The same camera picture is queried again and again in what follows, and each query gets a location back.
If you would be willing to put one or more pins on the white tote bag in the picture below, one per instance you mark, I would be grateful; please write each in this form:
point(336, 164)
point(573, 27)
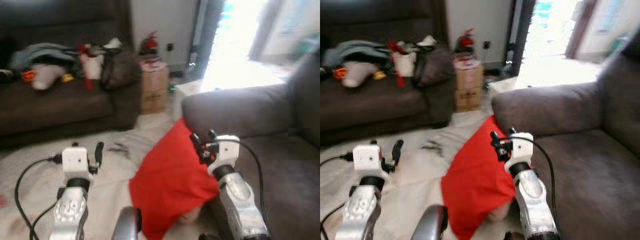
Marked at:
point(407, 62)
point(95, 65)

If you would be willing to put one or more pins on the cardboard box with red print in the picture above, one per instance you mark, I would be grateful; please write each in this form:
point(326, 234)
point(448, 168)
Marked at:
point(155, 80)
point(468, 77)

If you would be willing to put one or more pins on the dark brown two-seat sofa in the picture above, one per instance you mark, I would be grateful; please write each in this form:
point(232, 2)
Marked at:
point(585, 150)
point(260, 150)

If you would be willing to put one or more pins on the grey green clothing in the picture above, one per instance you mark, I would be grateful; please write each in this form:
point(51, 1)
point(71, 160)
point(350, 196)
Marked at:
point(357, 50)
point(45, 52)

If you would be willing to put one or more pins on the dark brown door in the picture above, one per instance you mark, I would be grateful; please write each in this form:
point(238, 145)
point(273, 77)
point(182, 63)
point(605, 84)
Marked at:
point(515, 35)
point(202, 35)

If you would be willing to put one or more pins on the white crumpled cloth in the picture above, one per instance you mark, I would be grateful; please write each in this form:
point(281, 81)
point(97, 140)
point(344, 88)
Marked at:
point(426, 41)
point(112, 44)

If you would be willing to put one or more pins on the green plastic chair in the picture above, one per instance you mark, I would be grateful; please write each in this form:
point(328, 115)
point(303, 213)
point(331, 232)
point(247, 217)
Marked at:
point(617, 46)
point(305, 49)

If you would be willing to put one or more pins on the plain brown cardboard box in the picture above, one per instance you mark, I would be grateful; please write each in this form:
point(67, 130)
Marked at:
point(154, 102)
point(468, 100)

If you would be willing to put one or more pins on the pink pillow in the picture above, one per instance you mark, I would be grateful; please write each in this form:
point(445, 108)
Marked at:
point(191, 215)
point(500, 213)

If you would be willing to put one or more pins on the dark brown long sofa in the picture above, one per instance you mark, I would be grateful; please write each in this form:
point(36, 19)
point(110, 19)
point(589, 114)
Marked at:
point(50, 105)
point(370, 105)

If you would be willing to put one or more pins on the red tassel ornament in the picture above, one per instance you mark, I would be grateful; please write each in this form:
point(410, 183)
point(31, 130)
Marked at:
point(83, 49)
point(395, 47)

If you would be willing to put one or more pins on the yellow toy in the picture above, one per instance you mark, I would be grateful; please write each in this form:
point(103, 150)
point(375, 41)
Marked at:
point(380, 75)
point(68, 78)

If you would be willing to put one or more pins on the beige cushion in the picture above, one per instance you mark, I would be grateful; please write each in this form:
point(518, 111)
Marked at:
point(359, 73)
point(47, 75)

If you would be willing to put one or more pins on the grey robot leg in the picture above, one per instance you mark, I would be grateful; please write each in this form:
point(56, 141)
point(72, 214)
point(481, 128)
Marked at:
point(429, 224)
point(126, 225)

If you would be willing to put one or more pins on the orange toy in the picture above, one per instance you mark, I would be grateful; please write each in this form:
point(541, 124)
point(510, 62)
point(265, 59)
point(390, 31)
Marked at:
point(339, 73)
point(28, 76)

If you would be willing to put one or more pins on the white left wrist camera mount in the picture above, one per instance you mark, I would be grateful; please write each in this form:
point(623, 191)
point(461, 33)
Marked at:
point(76, 161)
point(367, 159)

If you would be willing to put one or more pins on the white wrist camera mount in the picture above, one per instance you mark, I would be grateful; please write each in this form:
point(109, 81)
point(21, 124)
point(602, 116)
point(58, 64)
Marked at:
point(76, 161)
point(367, 159)
point(226, 152)
point(521, 150)

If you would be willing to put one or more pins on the red fire extinguisher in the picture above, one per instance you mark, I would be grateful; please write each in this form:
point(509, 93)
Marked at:
point(149, 45)
point(466, 41)

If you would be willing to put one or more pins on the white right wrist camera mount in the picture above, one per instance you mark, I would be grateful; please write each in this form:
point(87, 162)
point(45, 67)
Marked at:
point(521, 150)
point(226, 152)

